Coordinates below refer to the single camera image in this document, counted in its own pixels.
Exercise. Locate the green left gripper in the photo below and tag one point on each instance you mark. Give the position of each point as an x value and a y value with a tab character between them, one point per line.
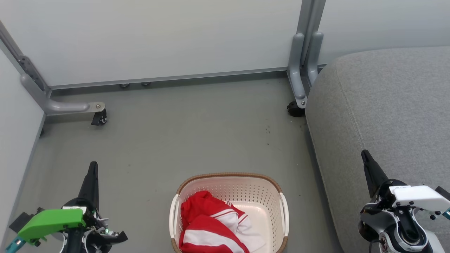
52	219

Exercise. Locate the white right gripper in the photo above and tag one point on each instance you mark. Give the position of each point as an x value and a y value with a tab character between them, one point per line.
418	196

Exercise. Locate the white red-striped garment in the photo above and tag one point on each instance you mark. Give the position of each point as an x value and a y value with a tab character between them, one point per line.
246	233

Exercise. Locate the grey fabric sofa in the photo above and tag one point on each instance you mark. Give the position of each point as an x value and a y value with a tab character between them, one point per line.
386	105

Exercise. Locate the black caster wheel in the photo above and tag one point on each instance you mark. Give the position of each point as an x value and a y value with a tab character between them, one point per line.
295	109
99	118

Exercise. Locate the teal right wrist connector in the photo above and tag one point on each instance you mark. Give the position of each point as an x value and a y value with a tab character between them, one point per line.
447	213

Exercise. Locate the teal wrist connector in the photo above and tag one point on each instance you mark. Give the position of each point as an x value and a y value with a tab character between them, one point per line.
447	213
14	245

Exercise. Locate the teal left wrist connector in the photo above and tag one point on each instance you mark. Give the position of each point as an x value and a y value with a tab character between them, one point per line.
14	245

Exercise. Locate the white perforated laundry basket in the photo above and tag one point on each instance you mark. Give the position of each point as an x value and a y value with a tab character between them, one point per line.
253	191

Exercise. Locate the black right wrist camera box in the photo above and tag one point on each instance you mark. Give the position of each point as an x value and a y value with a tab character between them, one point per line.
444	193

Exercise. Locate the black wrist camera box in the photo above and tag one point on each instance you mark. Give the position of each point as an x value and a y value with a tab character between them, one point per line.
21	220
444	193

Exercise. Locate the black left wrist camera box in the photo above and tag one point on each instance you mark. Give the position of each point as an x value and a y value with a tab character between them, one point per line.
21	220

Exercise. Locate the grey partition bottom rail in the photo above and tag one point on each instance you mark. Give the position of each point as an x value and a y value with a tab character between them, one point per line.
168	79

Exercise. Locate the grey upright partition post foot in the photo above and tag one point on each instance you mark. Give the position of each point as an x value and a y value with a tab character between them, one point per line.
303	63

